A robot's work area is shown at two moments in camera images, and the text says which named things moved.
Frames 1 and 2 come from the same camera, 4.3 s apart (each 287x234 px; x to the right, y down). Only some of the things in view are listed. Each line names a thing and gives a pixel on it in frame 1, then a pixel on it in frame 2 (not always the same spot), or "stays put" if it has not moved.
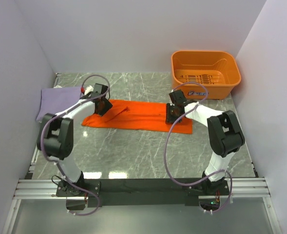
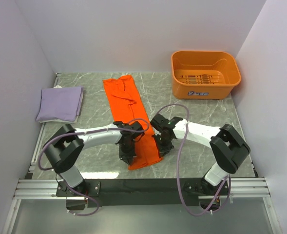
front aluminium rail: [239, 188] stays put
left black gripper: [108, 106] → [127, 157]
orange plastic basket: [217, 70] stays put
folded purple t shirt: [53, 100] stays put
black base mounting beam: [133, 192] stays put
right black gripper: [168, 118] → [162, 150]
